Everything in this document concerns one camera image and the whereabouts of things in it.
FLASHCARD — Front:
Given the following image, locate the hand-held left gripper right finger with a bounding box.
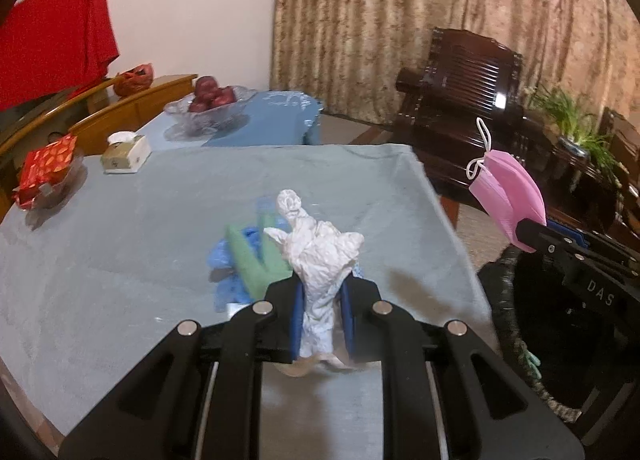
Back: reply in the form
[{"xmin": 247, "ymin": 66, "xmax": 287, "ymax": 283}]
[{"xmin": 340, "ymin": 277, "xmax": 586, "ymax": 460}]

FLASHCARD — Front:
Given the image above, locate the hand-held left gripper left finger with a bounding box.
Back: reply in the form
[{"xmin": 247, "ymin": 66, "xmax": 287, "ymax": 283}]
[{"xmin": 59, "ymin": 280, "xmax": 306, "ymax": 460}]

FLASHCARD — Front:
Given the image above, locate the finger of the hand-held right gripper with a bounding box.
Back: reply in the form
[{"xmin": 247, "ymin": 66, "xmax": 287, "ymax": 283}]
[
  {"xmin": 517, "ymin": 219, "xmax": 585, "ymax": 268},
  {"xmin": 546, "ymin": 221, "xmax": 640, "ymax": 268}
]

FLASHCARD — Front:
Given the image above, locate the pink face mask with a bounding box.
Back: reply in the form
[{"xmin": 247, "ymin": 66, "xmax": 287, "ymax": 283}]
[{"xmin": 466, "ymin": 117, "xmax": 547, "ymax": 254}]

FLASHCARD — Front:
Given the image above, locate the white paper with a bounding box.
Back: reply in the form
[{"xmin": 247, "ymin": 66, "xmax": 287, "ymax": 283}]
[{"xmin": 263, "ymin": 188, "xmax": 371, "ymax": 378}]

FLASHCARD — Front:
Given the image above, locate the blue plastic bag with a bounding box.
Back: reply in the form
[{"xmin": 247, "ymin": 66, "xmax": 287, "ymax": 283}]
[{"xmin": 207, "ymin": 197, "xmax": 363, "ymax": 313}]

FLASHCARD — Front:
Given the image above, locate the black bag-lined trash bin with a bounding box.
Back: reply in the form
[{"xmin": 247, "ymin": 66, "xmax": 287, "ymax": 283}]
[{"xmin": 477, "ymin": 245, "xmax": 640, "ymax": 423}]

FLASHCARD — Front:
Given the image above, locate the dark wooden side table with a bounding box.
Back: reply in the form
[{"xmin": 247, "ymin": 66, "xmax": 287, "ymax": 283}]
[{"xmin": 542, "ymin": 140, "xmax": 621, "ymax": 241}]

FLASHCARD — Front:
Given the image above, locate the green strip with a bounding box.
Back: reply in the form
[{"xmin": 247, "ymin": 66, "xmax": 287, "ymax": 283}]
[
  {"xmin": 226, "ymin": 225, "xmax": 268, "ymax": 301},
  {"xmin": 257, "ymin": 227, "xmax": 293, "ymax": 282}
]

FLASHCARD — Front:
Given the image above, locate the dark wooden armchair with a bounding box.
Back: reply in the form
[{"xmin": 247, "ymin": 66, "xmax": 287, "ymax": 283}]
[
  {"xmin": 392, "ymin": 27, "xmax": 551, "ymax": 201},
  {"xmin": 597, "ymin": 107, "xmax": 640, "ymax": 246}
]

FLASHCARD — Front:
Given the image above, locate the potted green plant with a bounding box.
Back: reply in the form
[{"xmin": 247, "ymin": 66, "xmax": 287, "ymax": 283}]
[{"xmin": 527, "ymin": 82, "xmax": 621, "ymax": 186}]

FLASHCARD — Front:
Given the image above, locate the blue tablecloth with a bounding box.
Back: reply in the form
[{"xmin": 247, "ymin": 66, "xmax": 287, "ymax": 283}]
[{"xmin": 135, "ymin": 89, "xmax": 321, "ymax": 148}]

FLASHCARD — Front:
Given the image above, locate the glass fruit bowl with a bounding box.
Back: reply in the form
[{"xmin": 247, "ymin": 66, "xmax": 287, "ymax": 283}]
[{"xmin": 164, "ymin": 85, "xmax": 258, "ymax": 138}]

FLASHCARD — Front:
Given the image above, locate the tissue box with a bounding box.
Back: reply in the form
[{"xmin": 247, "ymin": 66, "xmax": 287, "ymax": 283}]
[{"xmin": 101, "ymin": 131, "xmax": 152, "ymax": 174}]

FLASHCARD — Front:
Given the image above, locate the beige patterned curtain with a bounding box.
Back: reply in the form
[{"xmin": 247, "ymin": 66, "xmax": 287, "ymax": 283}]
[{"xmin": 270, "ymin": 0, "xmax": 640, "ymax": 181}]

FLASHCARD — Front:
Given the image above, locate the light wooden cabinet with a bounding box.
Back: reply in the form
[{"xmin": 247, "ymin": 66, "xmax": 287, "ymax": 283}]
[{"xmin": 67, "ymin": 74, "xmax": 198, "ymax": 156}]

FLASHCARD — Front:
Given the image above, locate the red patterned packet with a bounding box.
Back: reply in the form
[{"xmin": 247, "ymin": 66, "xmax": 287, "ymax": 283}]
[{"xmin": 12, "ymin": 134, "xmax": 78, "ymax": 211}]

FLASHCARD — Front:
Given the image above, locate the light wooden chair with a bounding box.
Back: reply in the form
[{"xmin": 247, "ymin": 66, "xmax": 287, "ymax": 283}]
[{"xmin": 0, "ymin": 76, "xmax": 121, "ymax": 221}]

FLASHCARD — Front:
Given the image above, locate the red cloth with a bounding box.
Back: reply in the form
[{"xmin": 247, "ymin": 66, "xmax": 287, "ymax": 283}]
[{"xmin": 0, "ymin": 0, "xmax": 120, "ymax": 113}]

